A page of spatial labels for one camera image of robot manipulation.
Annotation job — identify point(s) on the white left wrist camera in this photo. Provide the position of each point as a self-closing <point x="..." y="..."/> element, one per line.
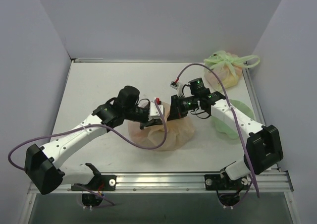
<point x="156" y="110"/>

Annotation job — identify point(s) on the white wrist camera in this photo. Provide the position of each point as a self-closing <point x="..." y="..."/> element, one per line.
<point x="156" y="110"/>
<point x="179" y="87"/>

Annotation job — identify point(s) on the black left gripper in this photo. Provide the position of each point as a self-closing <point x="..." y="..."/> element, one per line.
<point x="150" y="121"/>

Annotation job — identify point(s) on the aluminium table edge rail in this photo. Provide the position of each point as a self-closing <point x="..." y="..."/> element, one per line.
<point x="158" y="182"/>

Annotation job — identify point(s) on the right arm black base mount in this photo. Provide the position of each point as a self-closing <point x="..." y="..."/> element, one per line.
<point x="222" y="182"/>

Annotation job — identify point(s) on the pale green scalloped plate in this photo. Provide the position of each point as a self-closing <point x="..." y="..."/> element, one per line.
<point x="221" y="127"/>

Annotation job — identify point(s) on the translucent orange banana-print bag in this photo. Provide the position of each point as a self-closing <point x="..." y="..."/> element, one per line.
<point x="178" y="133"/>

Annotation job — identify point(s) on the tied green bag of fruit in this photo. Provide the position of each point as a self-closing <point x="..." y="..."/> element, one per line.
<point x="228" y="67"/>

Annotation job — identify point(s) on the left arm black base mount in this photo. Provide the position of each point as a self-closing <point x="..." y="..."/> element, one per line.
<point x="104" y="182"/>

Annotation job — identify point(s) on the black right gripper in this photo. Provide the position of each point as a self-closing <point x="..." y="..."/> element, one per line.
<point x="175" y="109"/>

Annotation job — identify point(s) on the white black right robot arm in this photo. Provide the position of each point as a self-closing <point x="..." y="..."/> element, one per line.
<point x="263" y="144"/>

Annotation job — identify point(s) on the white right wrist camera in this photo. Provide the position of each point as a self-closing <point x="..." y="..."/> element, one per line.
<point x="179" y="87"/>

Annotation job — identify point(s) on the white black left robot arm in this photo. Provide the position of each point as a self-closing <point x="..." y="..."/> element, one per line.
<point x="43" y="164"/>

